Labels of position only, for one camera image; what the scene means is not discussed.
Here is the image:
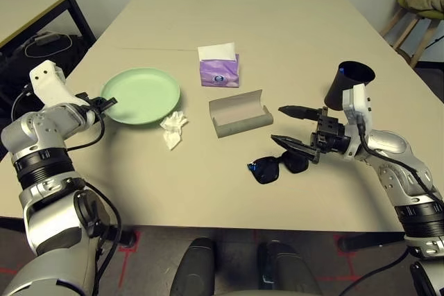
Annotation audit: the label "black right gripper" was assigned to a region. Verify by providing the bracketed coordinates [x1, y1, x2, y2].
[271, 104, 350, 165]

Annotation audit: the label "green seat cushion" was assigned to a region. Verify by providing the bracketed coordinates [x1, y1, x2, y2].
[397, 0, 444, 20]

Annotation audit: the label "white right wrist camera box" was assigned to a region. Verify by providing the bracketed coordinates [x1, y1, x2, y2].
[341, 83, 373, 160]

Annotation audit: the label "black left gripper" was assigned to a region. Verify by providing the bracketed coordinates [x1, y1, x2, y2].
[74, 92, 118, 122]

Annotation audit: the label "grey power adapter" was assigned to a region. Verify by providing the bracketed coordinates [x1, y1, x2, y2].
[34, 31, 60, 46]

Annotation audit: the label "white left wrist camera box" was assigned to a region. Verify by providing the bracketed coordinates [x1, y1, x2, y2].
[29, 60, 87, 108]

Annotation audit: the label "beige desk black frame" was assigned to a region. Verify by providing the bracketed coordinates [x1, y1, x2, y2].
[0, 0, 97, 49]

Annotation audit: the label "white tissue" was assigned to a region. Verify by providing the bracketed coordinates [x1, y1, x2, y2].
[159, 111, 189, 151]

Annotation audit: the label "dark grey robot right leg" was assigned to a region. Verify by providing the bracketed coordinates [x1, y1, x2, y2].
[256, 239, 322, 296]

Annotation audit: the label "white floor cable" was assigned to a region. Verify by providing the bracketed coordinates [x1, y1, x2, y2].
[24, 32, 74, 58]

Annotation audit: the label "dark grey robot left leg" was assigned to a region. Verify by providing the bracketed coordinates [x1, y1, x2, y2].
[171, 236, 218, 296]

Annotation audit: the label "light green plate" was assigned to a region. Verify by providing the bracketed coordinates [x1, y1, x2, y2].
[100, 67, 182, 126]

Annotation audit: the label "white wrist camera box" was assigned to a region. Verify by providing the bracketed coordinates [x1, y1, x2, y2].
[341, 83, 373, 160]
[29, 60, 87, 108]

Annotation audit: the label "purple tissue pack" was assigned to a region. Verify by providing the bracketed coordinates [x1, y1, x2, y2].
[197, 42, 241, 88]

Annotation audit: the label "dark grey robot leg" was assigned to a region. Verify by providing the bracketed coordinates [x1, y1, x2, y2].
[256, 239, 322, 296]
[171, 236, 218, 296]

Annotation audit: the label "wooden stool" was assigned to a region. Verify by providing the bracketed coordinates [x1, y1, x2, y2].
[379, 6, 440, 68]

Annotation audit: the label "grey glasses case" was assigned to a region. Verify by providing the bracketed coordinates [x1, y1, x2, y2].
[208, 89, 274, 139]

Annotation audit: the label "black sunglasses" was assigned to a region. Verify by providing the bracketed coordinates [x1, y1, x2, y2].
[247, 150, 309, 185]

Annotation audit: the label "black cup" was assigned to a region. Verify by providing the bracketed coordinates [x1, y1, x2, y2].
[324, 60, 377, 112]

